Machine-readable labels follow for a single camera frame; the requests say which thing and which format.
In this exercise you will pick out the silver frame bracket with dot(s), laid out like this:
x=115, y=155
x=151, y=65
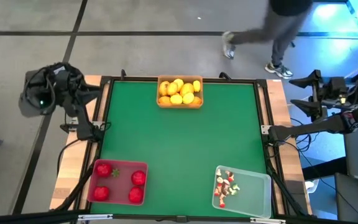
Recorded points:
x=95, y=216
x=267, y=220

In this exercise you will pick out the pink-red plastic basket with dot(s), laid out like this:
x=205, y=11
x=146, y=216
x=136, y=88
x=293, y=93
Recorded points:
x=120, y=186

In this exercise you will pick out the cream toy mushroom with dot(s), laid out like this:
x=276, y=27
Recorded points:
x=220, y=180

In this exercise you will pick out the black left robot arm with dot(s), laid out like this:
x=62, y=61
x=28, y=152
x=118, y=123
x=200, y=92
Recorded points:
x=82, y=124

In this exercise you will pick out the black frame clamp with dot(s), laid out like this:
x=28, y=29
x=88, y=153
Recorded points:
x=225, y=75
x=123, y=74

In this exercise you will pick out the black equipment case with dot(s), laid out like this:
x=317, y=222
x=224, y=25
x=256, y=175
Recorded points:
x=356, y=202

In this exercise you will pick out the orange toy citrus fruit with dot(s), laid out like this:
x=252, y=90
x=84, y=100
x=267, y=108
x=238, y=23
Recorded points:
x=163, y=88
x=196, y=100
x=165, y=100
x=172, y=88

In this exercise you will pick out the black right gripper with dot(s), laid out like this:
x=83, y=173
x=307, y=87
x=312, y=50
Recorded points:
x=334, y=90

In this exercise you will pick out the orange plastic basket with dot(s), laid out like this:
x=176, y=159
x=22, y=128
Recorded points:
x=180, y=106

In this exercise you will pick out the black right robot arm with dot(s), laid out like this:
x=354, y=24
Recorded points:
x=328, y=124

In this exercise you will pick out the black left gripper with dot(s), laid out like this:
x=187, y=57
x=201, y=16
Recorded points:
x=54, y=82

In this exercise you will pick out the person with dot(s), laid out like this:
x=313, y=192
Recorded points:
x=278, y=28

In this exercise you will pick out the clear plastic basket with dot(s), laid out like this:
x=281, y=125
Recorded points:
x=253, y=199

